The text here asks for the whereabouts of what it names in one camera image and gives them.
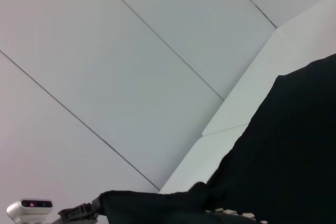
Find black shirt with FREE print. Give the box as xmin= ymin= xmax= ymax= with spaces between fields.
xmin=99 ymin=53 xmax=336 ymax=224

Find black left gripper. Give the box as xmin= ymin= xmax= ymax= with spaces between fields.
xmin=57 ymin=197 xmax=103 ymax=222

